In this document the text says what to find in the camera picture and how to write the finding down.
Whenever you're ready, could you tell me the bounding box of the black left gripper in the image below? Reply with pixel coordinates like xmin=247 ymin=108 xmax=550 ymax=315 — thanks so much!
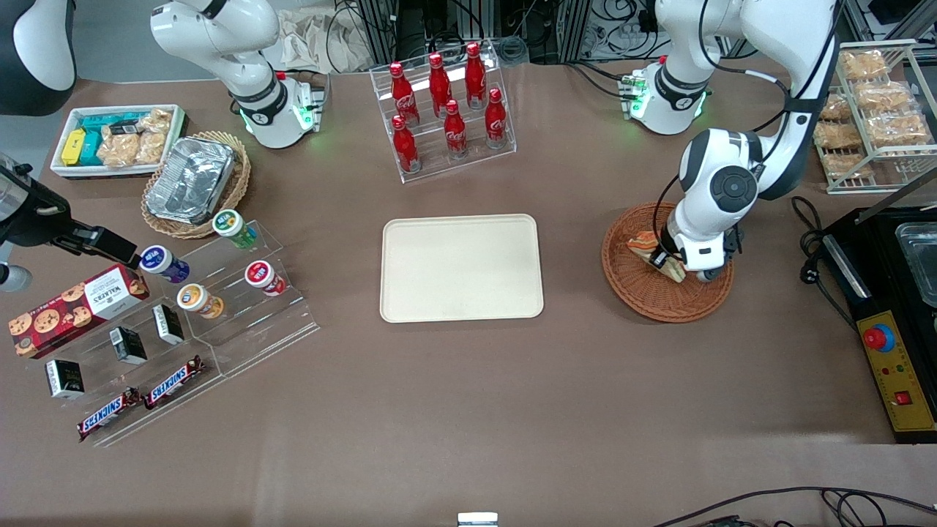
xmin=651 ymin=225 xmax=745 ymax=274

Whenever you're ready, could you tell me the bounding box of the tangle of black cables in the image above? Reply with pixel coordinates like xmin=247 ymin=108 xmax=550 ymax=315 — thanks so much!
xmin=564 ymin=0 xmax=663 ymax=81

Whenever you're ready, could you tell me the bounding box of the clear acrylic snack stand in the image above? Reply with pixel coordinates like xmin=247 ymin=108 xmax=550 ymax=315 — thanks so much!
xmin=15 ymin=293 xmax=223 ymax=448

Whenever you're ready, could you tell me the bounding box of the black floor cable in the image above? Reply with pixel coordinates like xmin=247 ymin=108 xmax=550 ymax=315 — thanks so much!
xmin=650 ymin=486 xmax=937 ymax=527

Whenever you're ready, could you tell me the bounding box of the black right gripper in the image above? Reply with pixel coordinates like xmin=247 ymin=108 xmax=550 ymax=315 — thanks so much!
xmin=0 ymin=152 xmax=142 ymax=269

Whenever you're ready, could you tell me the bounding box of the clear acrylic bottle rack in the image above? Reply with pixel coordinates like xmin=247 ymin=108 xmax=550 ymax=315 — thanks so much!
xmin=369 ymin=40 xmax=518 ymax=184

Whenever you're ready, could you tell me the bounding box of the blue lid snack cup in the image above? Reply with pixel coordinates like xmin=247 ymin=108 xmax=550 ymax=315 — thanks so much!
xmin=138 ymin=244 xmax=191 ymax=285

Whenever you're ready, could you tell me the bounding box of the clear metal-rimmed pan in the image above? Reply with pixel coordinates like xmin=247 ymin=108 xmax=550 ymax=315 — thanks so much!
xmin=895 ymin=221 xmax=937 ymax=309

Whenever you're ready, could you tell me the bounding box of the brown round wicker basket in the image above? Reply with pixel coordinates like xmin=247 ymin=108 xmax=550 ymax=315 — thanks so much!
xmin=601 ymin=202 xmax=735 ymax=324

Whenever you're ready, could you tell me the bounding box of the yellow snack box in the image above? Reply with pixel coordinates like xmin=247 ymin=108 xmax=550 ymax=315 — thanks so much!
xmin=61 ymin=130 xmax=88 ymax=168

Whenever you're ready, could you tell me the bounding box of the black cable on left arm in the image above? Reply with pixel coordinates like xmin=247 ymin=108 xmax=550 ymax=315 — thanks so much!
xmin=654 ymin=0 xmax=841 ymax=253

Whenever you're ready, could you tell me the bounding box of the Snickers bar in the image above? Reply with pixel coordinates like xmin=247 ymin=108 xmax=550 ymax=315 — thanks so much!
xmin=143 ymin=355 xmax=208 ymax=411
xmin=76 ymin=386 xmax=144 ymax=444

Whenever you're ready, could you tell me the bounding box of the red Walkers cookie box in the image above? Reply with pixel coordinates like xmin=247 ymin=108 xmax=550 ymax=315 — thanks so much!
xmin=8 ymin=263 xmax=151 ymax=360

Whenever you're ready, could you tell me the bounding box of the green lid snack cup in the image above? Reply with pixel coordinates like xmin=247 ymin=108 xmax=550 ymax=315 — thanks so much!
xmin=212 ymin=209 xmax=259 ymax=250

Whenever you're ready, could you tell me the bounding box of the wire bread rack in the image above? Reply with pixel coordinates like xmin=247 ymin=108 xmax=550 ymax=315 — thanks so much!
xmin=814 ymin=40 xmax=937 ymax=195

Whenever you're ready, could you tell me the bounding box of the triangular sandwich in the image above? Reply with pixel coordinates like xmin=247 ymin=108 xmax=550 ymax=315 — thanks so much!
xmin=627 ymin=230 xmax=690 ymax=285

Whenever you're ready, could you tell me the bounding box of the orange snack cup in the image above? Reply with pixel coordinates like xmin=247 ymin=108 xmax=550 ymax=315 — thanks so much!
xmin=176 ymin=283 xmax=225 ymax=321

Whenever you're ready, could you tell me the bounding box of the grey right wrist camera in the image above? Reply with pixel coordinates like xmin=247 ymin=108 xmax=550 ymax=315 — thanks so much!
xmin=0 ymin=262 xmax=34 ymax=294

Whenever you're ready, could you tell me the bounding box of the black power cable with plug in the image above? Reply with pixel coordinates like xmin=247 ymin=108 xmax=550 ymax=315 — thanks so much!
xmin=791 ymin=195 xmax=862 ymax=334

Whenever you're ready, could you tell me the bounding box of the clear bag of cookies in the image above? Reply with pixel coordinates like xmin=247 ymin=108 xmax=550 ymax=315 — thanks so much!
xmin=135 ymin=109 xmax=173 ymax=166
xmin=97 ymin=132 xmax=141 ymax=168

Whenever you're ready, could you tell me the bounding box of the red lid snack cup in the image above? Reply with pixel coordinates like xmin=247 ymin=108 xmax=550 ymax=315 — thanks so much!
xmin=244 ymin=260 xmax=288 ymax=297

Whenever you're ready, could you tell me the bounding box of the aluminium frame post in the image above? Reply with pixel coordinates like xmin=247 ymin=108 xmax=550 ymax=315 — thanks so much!
xmin=357 ymin=0 xmax=400 ymax=67

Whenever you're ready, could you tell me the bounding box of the small black carton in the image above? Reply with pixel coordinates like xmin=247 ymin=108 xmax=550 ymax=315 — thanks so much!
xmin=45 ymin=358 xmax=86 ymax=400
xmin=108 ymin=326 xmax=149 ymax=366
xmin=152 ymin=304 xmax=186 ymax=346

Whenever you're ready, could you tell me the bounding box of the aluminium foil container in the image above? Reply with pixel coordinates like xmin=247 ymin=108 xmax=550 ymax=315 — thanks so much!
xmin=146 ymin=136 xmax=236 ymax=225

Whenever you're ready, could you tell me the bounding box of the red cola bottle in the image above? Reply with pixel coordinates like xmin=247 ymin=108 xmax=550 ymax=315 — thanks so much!
xmin=465 ymin=42 xmax=488 ymax=111
xmin=428 ymin=53 xmax=453 ymax=118
xmin=485 ymin=88 xmax=509 ymax=150
xmin=391 ymin=115 xmax=422 ymax=174
xmin=389 ymin=61 xmax=419 ymax=125
xmin=443 ymin=100 xmax=469 ymax=159

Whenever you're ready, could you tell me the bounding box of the cream plastic tray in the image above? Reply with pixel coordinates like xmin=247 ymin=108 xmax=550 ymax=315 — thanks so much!
xmin=379 ymin=214 xmax=545 ymax=324

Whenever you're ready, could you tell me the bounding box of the white plastic bin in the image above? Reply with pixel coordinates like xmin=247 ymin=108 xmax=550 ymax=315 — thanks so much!
xmin=50 ymin=105 xmax=188 ymax=181

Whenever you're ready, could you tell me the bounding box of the clear acrylic cup stand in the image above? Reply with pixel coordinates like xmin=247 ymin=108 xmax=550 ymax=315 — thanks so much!
xmin=163 ymin=219 xmax=321 ymax=378

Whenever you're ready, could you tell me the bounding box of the black machine with yellow panel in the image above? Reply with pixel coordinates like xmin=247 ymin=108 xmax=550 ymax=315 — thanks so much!
xmin=823 ymin=167 xmax=937 ymax=445

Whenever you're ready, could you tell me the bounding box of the beige cloth bag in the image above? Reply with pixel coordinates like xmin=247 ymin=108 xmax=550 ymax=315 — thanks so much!
xmin=277 ymin=9 xmax=376 ymax=74

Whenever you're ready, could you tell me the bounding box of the light oval wicker basket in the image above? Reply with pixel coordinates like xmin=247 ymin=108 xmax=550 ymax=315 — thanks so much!
xmin=141 ymin=131 xmax=252 ymax=240

